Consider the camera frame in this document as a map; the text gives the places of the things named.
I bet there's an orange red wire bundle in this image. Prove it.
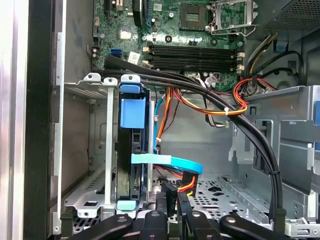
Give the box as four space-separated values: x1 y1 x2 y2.
172 76 277 120

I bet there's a white barcode tag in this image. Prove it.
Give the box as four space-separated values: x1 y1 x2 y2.
127 51 141 64

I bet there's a power wire black connector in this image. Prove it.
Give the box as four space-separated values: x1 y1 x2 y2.
152 87 201 218

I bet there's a blue data wire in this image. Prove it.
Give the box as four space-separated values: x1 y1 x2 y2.
131 96 204 179

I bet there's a green motherboard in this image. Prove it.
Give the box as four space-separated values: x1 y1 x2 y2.
92 0 247 93

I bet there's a black RAM slot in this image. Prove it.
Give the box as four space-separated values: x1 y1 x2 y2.
151 49 238 57
151 62 238 71
151 43 238 51
151 56 238 64

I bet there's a grey power supply unit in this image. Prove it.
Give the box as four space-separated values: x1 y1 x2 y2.
254 0 320 44

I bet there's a hard disk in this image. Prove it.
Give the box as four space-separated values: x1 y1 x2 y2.
116 74 151 211

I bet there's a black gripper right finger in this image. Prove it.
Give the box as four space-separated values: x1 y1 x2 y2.
176 193 292 240

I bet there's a locking lever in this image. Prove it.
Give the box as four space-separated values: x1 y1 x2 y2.
204 23 260 37

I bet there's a silver disk bay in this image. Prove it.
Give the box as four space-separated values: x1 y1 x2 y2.
61 72 161 219

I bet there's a black PC case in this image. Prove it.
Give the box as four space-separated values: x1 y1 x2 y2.
0 0 320 240

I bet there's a silver drive cage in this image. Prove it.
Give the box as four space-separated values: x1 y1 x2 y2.
228 84 320 201

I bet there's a black graphics card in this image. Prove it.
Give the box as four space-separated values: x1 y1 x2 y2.
131 0 153 29

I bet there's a metal socket cover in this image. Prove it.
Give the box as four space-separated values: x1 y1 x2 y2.
209 0 258 34

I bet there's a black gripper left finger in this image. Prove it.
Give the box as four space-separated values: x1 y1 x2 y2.
72 191 168 240

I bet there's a CPU socket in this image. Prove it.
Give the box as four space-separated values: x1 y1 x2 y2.
179 2 209 30

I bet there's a blue drive latch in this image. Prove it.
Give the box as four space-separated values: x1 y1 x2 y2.
311 86 320 153

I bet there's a yellow black cable bundle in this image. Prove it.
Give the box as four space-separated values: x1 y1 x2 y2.
243 32 279 76

